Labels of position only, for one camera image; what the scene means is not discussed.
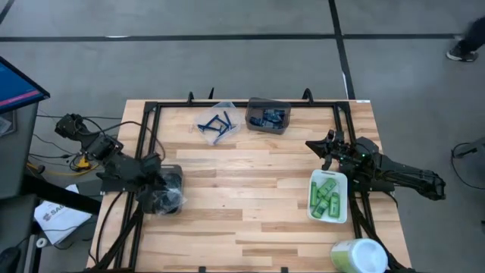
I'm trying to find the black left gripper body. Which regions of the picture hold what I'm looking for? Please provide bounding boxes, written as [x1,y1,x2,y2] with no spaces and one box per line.
[135,153,166,189]

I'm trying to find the smoky grey translucent bin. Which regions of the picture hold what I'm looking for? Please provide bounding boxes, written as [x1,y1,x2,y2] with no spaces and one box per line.
[245,96,293,135]

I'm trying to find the black computer mouse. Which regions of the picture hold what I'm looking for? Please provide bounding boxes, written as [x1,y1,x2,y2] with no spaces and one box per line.
[0,245,23,273]

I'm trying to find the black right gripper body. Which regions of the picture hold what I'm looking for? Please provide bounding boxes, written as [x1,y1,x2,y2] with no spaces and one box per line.
[327,130,363,170]

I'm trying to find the dark grey plastic bin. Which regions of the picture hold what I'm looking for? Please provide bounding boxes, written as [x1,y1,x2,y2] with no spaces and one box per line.
[145,164,186,216]

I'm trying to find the grey cabinet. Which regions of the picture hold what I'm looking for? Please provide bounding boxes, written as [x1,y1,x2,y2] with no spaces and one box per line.
[0,101,39,201]

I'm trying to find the monitor with blue screen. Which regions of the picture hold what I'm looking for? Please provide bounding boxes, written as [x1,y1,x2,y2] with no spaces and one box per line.
[0,55,51,115]

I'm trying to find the person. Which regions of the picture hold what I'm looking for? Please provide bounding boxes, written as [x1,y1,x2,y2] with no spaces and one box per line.
[446,17,485,63]

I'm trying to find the white plastic bin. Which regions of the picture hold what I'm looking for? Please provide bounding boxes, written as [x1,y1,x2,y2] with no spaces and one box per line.
[306,168,349,224]

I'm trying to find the clear plastic bin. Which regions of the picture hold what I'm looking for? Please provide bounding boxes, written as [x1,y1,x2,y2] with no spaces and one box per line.
[193,100,243,147]

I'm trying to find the black floor cable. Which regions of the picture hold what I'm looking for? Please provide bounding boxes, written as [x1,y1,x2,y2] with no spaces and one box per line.
[450,136,485,190]

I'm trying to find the green canister white lid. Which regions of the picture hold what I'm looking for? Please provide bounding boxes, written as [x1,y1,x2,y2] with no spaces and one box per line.
[330,237,390,273]

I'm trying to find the yellow cable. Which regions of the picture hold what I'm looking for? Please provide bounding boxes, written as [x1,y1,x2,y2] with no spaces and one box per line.
[25,153,100,178]

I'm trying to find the black diagonal bar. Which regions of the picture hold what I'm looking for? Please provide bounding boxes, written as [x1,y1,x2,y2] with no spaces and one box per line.
[20,173,102,216]

